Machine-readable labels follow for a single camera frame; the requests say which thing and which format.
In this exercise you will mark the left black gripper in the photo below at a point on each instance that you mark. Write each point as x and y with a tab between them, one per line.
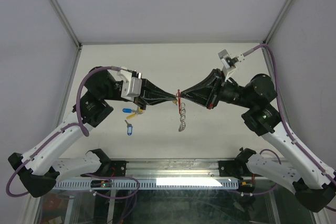
151	95

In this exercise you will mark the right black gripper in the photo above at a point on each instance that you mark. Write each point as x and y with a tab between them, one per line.
207	92

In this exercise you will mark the red handled metal keyring holder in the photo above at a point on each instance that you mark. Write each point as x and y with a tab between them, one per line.
182	111

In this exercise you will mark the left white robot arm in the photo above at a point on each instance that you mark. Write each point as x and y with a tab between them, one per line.
98	87

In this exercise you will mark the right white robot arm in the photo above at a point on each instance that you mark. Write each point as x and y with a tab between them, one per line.
310	180

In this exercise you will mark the blue tag key upper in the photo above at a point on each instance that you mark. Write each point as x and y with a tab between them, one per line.
127	110

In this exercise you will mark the blue tag key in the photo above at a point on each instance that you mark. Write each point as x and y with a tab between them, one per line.
129	128
127	110

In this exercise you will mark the yellow tag key flat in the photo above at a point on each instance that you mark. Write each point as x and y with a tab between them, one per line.
131	116

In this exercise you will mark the blue tag key lower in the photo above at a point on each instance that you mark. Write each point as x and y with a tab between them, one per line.
129	128

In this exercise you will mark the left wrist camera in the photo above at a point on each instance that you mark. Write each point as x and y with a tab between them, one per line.
132	83

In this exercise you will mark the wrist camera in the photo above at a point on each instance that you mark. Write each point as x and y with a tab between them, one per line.
229	63
132	83

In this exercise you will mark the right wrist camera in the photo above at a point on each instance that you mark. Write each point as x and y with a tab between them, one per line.
229	63

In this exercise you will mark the aluminium front rail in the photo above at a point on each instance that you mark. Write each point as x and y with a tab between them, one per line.
170	165

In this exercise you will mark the slotted cable duct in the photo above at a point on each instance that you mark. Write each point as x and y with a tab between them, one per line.
164	183

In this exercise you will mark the left aluminium frame post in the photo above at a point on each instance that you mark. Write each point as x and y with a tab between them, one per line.
65	22

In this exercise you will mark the aluminium frame post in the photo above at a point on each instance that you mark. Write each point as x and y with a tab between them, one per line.
278	21
65	22

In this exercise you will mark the right aluminium frame post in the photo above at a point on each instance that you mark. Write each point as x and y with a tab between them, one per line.
278	21

